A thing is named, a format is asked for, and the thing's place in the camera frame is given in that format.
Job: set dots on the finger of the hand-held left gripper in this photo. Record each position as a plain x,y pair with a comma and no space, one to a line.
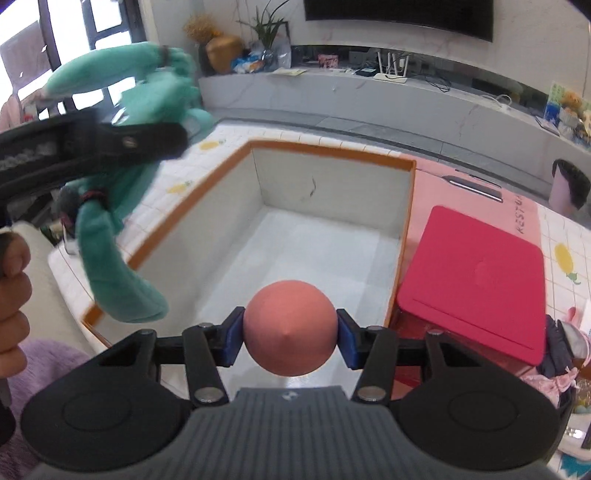
147,141

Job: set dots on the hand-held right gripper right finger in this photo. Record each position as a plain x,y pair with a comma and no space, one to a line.
347,341

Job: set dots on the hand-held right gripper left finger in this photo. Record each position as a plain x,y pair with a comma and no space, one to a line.
233,339

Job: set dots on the green plush toy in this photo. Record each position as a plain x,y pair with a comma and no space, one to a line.
157,87

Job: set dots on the pink foam ball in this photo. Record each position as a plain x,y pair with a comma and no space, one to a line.
291,327

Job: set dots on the orange-rimmed cardboard box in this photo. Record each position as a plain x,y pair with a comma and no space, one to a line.
323,240

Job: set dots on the person's left hand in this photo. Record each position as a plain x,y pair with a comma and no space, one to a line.
14,323

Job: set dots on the lemon print tablecloth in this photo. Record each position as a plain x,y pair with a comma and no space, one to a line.
194,166

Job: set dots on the gold vase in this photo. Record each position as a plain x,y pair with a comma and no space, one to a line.
225,54

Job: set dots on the blue snack bags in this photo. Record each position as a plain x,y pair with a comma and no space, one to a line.
247,64

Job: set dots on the red flat case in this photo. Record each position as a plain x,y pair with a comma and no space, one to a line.
471,281

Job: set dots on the yellow paper sheet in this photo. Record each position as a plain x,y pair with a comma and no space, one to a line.
288,72

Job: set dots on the clear plastic bag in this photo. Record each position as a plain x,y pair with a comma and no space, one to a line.
279,55

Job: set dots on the green leafy plant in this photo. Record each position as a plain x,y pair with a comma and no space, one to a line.
265,25

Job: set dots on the pink tissue box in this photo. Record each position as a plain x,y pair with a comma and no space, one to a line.
328,61

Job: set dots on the silver black pen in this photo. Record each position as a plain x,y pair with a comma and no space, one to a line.
475,188

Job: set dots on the purple fluffy cloth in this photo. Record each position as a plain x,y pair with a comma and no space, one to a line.
32,369

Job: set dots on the pile of clothes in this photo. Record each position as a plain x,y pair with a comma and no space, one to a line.
561,350

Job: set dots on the marble TV console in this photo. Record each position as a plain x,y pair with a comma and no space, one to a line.
369,97

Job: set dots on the black set-top box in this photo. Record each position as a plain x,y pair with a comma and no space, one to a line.
365,71

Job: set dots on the white router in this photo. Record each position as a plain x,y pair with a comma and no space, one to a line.
392,74

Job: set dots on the pink trash bin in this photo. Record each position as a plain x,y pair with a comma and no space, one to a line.
565,184

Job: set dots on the black television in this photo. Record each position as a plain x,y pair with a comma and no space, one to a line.
397,16

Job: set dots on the colourful picture card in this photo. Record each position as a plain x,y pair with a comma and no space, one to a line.
556,104

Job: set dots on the brown teddy bear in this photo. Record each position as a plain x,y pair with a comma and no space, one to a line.
571,101

